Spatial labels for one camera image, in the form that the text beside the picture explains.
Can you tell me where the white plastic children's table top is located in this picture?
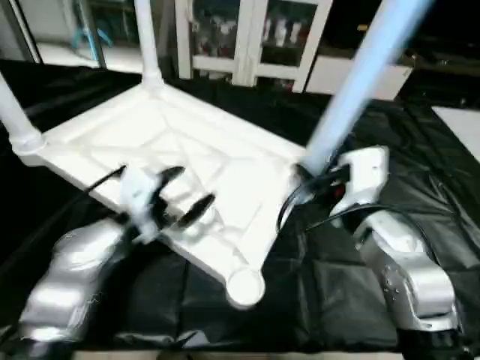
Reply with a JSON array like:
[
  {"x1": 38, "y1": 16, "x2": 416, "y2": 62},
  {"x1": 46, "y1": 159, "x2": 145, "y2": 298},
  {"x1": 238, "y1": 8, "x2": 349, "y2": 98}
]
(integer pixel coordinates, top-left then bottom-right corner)
[{"x1": 15, "y1": 79, "x2": 310, "y2": 310}]

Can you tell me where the black plastic work mat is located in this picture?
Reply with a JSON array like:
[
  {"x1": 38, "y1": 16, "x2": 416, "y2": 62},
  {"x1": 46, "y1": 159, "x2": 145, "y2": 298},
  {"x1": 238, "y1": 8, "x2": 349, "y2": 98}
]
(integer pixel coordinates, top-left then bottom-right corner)
[{"x1": 0, "y1": 60, "x2": 480, "y2": 353}]

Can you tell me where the white low drawer unit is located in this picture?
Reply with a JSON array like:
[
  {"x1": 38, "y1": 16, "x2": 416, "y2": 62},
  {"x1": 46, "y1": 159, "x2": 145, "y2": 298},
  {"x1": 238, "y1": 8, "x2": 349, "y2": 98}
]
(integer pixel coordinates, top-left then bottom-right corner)
[{"x1": 307, "y1": 56, "x2": 415, "y2": 102}]

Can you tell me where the white side table board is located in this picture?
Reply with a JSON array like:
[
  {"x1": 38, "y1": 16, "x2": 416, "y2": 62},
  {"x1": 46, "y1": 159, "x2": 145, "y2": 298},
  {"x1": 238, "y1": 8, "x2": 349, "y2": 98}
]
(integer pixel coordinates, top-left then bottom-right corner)
[{"x1": 431, "y1": 105, "x2": 480, "y2": 162}]

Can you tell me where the white glass door cabinet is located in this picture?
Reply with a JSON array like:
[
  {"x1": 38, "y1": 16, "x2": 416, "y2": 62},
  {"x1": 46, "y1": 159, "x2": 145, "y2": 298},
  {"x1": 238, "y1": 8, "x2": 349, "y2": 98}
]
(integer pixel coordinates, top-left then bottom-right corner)
[{"x1": 174, "y1": 0, "x2": 335, "y2": 92}]

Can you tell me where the teal plastic object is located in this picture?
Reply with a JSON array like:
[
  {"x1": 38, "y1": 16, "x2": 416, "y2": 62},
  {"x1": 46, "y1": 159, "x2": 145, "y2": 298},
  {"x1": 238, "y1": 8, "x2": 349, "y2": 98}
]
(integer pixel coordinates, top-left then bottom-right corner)
[{"x1": 71, "y1": 26, "x2": 113, "y2": 50}]

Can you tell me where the black box with yellow label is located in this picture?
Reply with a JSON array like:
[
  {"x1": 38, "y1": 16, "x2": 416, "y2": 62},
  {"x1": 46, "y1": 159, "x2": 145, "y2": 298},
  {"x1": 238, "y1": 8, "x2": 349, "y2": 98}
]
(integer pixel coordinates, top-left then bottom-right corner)
[{"x1": 330, "y1": 0, "x2": 380, "y2": 57}]

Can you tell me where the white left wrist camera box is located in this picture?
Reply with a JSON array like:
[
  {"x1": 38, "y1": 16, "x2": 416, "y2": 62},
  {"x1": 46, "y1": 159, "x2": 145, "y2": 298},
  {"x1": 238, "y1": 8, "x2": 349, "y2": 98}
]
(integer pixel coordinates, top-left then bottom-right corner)
[{"x1": 116, "y1": 165, "x2": 170, "y2": 245}]

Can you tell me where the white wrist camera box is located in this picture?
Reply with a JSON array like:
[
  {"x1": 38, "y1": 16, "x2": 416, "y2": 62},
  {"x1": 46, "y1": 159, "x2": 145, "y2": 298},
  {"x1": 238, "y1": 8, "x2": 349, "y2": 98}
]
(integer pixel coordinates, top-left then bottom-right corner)
[
  {"x1": 334, "y1": 146, "x2": 391, "y2": 218},
  {"x1": 116, "y1": 165, "x2": 170, "y2": 245}
]

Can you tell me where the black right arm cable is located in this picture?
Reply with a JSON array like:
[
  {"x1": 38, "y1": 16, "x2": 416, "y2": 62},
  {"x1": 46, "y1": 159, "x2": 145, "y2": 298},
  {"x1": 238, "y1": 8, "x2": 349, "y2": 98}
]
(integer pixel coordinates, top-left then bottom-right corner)
[{"x1": 276, "y1": 180, "x2": 443, "y2": 256}]

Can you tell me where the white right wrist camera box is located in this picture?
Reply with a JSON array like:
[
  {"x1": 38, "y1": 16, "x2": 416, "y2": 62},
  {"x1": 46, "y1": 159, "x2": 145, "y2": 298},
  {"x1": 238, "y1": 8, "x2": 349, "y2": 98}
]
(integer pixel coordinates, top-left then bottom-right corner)
[{"x1": 334, "y1": 146, "x2": 391, "y2": 218}]

